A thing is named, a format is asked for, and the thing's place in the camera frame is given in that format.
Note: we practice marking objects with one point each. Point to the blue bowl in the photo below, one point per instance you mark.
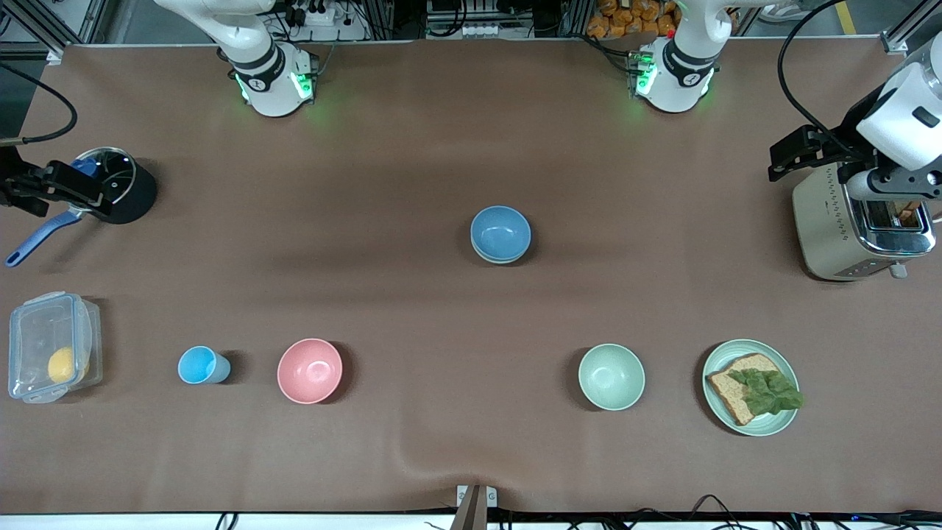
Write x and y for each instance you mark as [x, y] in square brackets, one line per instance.
[500, 232]

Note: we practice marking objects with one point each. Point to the light green plate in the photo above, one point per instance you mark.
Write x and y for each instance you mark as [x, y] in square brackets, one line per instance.
[736, 350]

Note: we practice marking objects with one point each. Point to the clear plastic food container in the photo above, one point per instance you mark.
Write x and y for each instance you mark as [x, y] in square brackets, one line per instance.
[33, 331]

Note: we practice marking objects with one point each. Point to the blue plastic cup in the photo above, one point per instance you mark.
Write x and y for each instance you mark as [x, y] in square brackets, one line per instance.
[197, 365]

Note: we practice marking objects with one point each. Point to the brown table mat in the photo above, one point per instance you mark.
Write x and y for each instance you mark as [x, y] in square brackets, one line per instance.
[441, 147]

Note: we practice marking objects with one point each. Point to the light green bowl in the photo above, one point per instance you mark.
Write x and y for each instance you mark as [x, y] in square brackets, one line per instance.
[500, 261]
[611, 376]

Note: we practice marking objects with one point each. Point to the white power strip with plugs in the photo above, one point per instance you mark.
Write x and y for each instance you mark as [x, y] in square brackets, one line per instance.
[327, 29]

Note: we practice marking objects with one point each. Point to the glass lid with blue knob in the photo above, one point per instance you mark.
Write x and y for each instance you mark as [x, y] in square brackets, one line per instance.
[118, 173]

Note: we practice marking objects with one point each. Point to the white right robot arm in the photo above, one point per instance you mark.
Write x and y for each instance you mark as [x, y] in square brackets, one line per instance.
[257, 73]

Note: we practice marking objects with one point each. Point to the long white power strip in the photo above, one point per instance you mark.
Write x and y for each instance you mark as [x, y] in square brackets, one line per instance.
[478, 32]

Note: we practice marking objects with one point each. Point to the pink bowl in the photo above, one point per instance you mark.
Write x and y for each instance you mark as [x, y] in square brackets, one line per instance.
[310, 371]

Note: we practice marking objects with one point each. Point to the brown toast slice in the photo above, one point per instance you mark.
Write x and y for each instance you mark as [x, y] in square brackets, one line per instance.
[907, 213]

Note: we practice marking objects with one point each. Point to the wholegrain bread slice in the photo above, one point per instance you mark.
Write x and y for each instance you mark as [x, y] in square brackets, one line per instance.
[725, 386]

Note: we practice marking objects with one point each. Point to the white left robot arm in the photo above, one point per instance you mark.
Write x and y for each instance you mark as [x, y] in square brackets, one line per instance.
[681, 73]

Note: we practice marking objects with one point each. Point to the beige metal toaster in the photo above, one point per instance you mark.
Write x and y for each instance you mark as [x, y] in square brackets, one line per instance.
[824, 235]

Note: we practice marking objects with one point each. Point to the yellow lemon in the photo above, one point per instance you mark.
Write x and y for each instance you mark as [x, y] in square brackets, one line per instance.
[62, 365]

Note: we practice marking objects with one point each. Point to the metal table clamp bracket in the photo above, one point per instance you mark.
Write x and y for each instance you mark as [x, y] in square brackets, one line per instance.
[491, 497]

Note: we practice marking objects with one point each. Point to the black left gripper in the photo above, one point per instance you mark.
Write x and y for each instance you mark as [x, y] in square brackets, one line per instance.
[845, 143]

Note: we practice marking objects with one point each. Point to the green lettuce leaf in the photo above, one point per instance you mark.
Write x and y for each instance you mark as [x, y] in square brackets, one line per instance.
[769, 394]

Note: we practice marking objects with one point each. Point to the aluminium frame profile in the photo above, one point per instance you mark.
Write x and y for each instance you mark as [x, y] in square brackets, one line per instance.
[44, 26]
[909, 26]

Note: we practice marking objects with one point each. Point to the orange snack bag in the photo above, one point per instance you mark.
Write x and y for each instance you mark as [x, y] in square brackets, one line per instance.
[625, 18]

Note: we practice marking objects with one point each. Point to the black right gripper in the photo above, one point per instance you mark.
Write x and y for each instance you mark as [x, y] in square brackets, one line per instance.
[15, 187]

